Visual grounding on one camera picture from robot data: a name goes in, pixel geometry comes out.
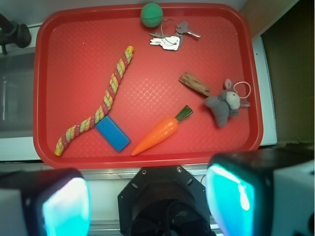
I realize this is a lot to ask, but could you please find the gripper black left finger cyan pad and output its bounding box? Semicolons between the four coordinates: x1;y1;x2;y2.
0;168;92;236

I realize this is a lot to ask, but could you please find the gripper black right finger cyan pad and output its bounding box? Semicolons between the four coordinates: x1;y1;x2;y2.
205;148;315;236

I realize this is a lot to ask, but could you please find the blue rectangular block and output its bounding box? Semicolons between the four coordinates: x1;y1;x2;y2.
95;116;130;152

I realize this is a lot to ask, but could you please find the red plastic tray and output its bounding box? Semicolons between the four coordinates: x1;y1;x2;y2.
33;3;263;169

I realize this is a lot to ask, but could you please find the orange plastic carrot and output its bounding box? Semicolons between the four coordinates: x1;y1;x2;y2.
131;105;193;156

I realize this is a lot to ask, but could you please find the brown wood piece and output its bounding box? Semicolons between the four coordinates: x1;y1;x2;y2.
179;72;210;97

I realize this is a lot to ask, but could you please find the brown cardboard box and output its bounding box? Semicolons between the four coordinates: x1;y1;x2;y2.
241;0;315;145

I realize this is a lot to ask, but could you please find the black clamp knob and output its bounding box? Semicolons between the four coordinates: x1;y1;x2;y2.
0;14;32;55

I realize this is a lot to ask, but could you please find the silver key bunch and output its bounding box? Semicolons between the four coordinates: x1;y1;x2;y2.
149;19;201;51

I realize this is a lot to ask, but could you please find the green ball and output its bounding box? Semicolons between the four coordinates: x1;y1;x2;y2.
140;3;163;28

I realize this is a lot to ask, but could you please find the twisted multicolor rope toy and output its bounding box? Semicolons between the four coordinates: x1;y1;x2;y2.
54;46;134;156

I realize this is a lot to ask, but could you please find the gray plush bunny keychain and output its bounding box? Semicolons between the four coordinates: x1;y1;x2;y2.
204;79;252;128

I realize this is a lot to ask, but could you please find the black octagonal mount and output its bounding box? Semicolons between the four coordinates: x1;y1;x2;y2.
118;166;215;236

